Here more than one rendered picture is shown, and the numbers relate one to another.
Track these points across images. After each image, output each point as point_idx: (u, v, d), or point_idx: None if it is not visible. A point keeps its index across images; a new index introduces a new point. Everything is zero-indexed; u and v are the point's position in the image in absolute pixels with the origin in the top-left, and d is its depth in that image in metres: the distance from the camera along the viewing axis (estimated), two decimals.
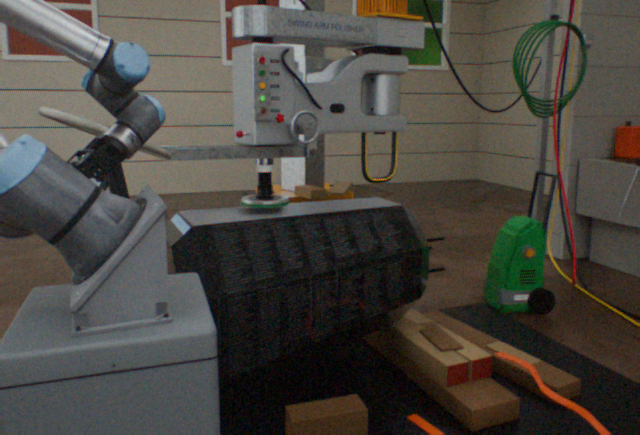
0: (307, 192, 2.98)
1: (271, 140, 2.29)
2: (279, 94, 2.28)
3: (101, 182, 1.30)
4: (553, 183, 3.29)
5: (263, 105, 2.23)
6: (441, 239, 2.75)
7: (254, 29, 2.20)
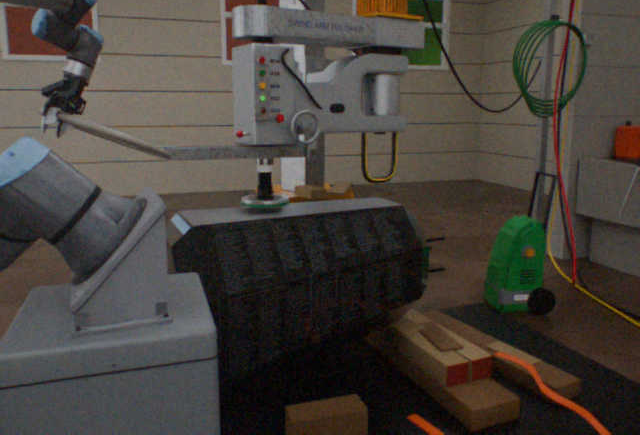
0: (307, 192, 2.98)
1: (271, 140, 2.29)
2: (279, 94, 2.28)
3: (70, 115, 1.86)
4: (553, 183, 3.29)
5: (263, 105, 2.23)
6: (441, 239, 2.75)
7: (254, 29, 2.20)
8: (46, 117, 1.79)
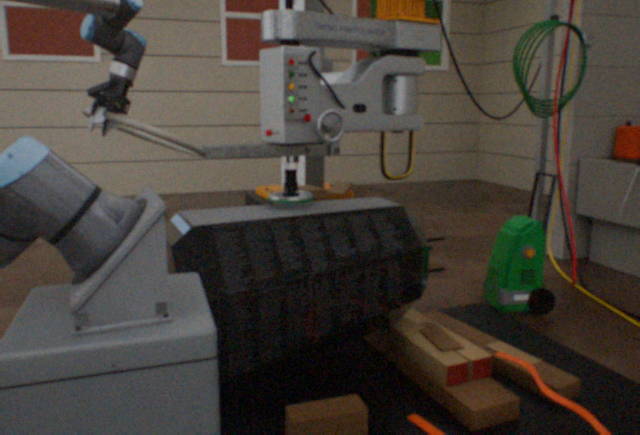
0: (307, 192, 2.98)
1: (298, 139, 2.39)
2: (306, 95, 2.38)
3: None
4: (553, 183, 3.29)
5: (291, 105, 2.33)
6: (441, 239, 2.75)
7: (284, 33, 2.30)
8: (94, 116, 1.87)
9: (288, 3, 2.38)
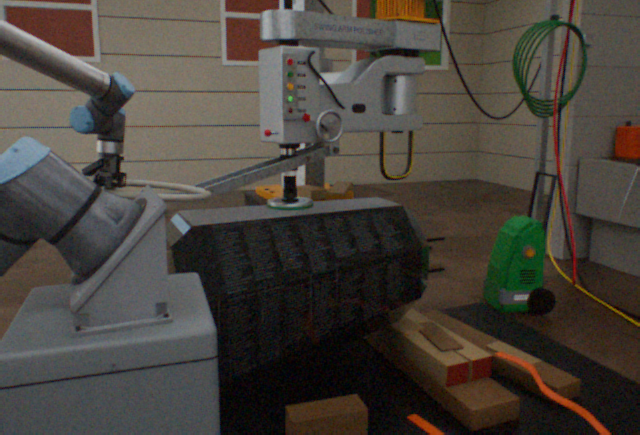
0: (307, 192, 2.98)
1: (297, 139, 2.39)
2: (305, 95, 2.38)
3: (114, 187, 1.99)
4: (553, 183, 3.29)
5: (290, 105, 2.33)
6: (441, 239, 2.75)
7: (282, 33, 2.30)
8: None
9: (287, 3, 2.38)
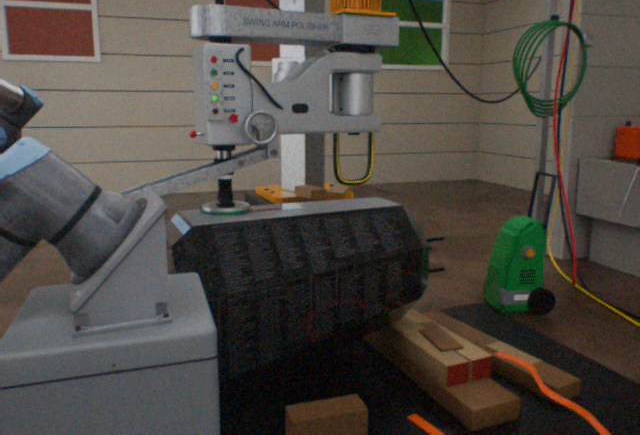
0: (307, 192, 2.98)
1: (226, 140, 2.27)
2: (234, 94, 2.26)
3: None
4: (553, 183, 3.29)
5: (215, 105, 2.21)
6: (441, 239, 2.75)
7: (207, 29, 2.19)
8: None
9: None
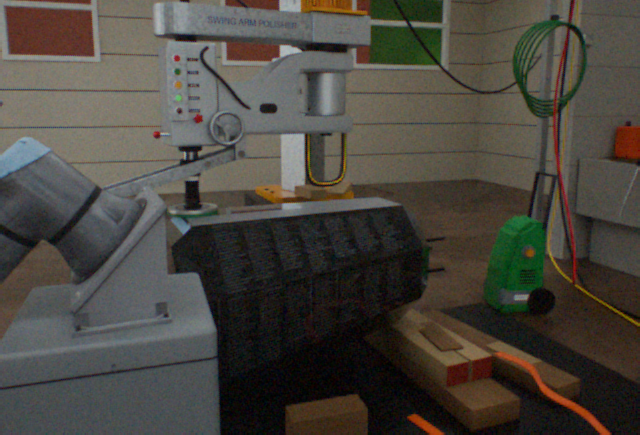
0: (307, 192, 2.98)
1: (191, 141, 2.22)
2: (199, 94, 2.21)
3: None
4: (553, 183, 3.29)
5: (179, 105, 2.16)
6: (441, 239, 2.75)
7: (170, 27, 2.14)
8: None
9: None
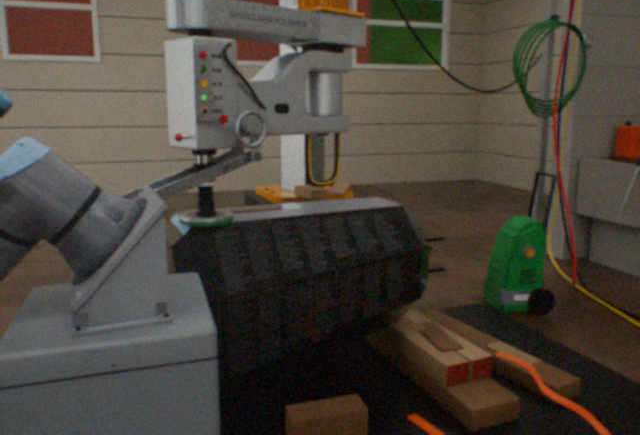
0: (307, 192, 2.98)
1: (214, 144, 2.08)
2: (221, 93, 2.07)
3: None
4: (553, 183, 3.29)
5: (204, 105, 2.01)
6: (441, 239, 2.75)
7: (193, 21, 1.98)
8: None
9: None
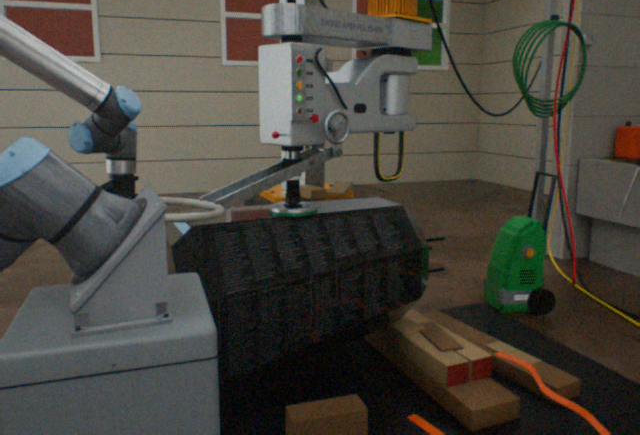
0: (307, 192, 2.98)
1: (305, 140, 2.26)
2: (312, 94, 2.26)
3: None
4: (553, 183, 3.29)
5: (299, 105, 2.19)
6: (441, 239, 2.75)
7: (290, 28, 2.16)
8: None
9: None
